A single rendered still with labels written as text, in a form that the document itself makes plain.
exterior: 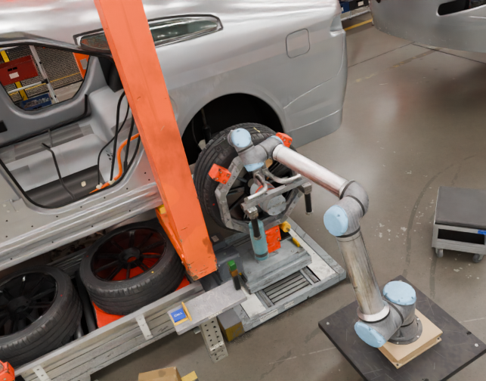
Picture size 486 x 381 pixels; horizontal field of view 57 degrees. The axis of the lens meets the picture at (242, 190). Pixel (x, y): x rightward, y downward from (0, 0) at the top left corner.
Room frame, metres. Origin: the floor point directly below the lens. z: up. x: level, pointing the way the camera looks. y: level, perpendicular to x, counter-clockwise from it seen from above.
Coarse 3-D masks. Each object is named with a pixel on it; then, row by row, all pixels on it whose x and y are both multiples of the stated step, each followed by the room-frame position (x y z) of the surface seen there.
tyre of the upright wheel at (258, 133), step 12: (228, 132) 2.32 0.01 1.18; (252, 132) 2.26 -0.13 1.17; (264, 132) 2.26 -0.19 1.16; (204, 156) 2.25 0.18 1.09; (216, 156) 2.17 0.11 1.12; (228, 156) 2.13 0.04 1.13; (204, 168) 2.19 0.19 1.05; (204, 180) 2.14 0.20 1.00; (204, 192) 2.11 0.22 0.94; (204, 204) 2.11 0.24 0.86; (216, 204) 2.09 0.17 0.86; (216, 216) 2.08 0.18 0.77; (228, 228) 2.10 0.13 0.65
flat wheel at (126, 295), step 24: (120, 240) 2.46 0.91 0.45; (144, 240) 2.36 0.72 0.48; (168, 240) 2.28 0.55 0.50; (96, 264) 2.25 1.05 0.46; (120, 264) 2.17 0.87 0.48; (168, 264) 2.06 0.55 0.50; (96, 288) 1.98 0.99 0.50; (120, 288) 1.93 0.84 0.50; (144, 288) 1.93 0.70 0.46; (168, 288) 2.01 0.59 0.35; (120, 312) 1.92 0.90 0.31
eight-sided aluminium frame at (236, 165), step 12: (228, 168) 2.10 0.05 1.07; (240, 168) 2.06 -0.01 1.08; (228, 180) 2.03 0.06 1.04; (216, 192) 2.05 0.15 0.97; (300, 192) 2.18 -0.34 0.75; (288, 204) 2.17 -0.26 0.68; (228, 216) 2.02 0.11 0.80; (276, 216) 2.16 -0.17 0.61; (288, 216) 2.15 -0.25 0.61; (240, 228) 2.04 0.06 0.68
